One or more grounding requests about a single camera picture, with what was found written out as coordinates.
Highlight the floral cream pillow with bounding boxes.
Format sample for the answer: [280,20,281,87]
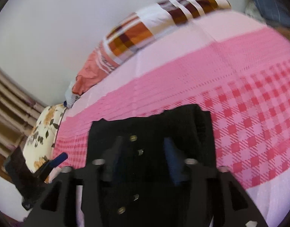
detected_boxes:
[22,103,66,173]

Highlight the salmon and plaid pillow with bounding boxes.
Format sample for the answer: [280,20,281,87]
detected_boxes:
[64,0,231,108]

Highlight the blue checked cloth pile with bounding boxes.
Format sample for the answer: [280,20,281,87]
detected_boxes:
[252,0,290,29]

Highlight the pink checked bed sheet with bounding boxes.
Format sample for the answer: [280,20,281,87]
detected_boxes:
[53,10,290,226]

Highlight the black jeans with sequins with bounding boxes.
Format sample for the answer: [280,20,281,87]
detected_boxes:
[87,105,216,226]

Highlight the beige striped curtain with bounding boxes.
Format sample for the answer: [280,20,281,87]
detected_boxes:
[0,70,44,158]

